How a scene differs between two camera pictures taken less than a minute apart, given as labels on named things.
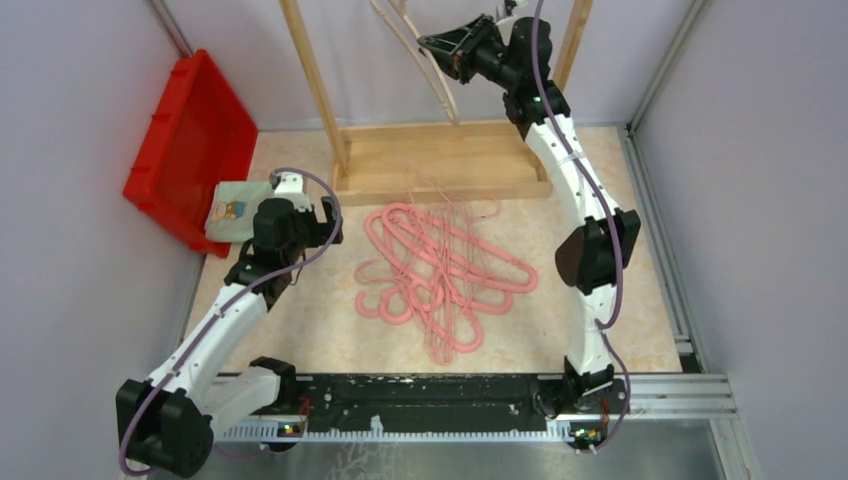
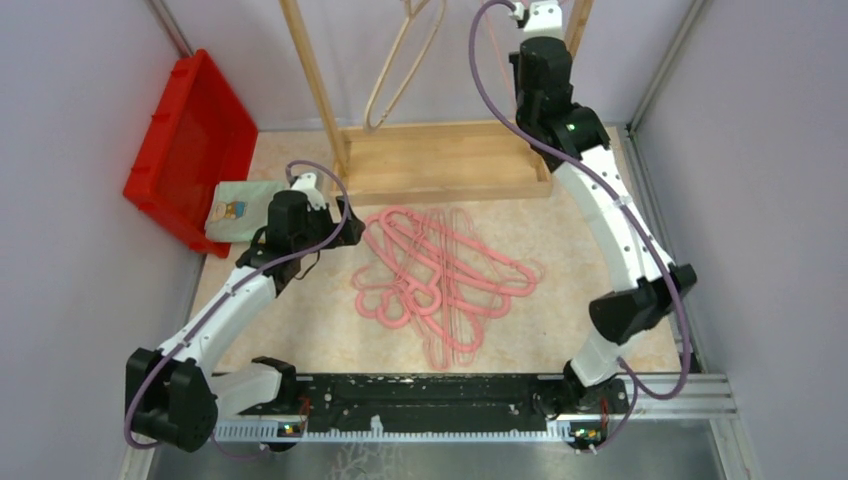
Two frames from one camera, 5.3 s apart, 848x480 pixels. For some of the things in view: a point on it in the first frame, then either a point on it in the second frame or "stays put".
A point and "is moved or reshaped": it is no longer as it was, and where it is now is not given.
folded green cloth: x=232 y=212 stays put
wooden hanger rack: x=414 y=161 stays put
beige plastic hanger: x=399 y=8 to x=412 y=12
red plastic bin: x=201 y=135 stays put
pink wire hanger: x=439 y=188 is moved or reshaped
